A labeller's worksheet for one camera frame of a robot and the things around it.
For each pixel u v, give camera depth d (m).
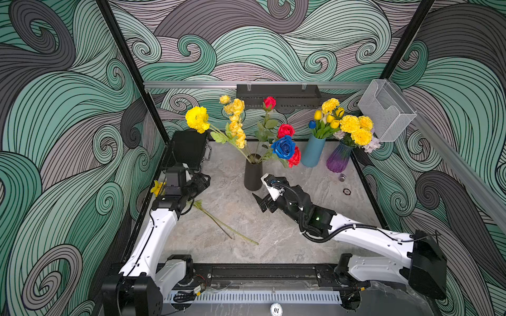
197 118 0.57
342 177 1.01
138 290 0.37
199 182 0.71
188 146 1.11
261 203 0.64
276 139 0.59
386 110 0.78
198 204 0.91
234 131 0.74
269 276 0.74
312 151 1.00
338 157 0.99
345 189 0.98
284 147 0.57
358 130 0.76
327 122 0.85
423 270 0.38
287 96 0.95
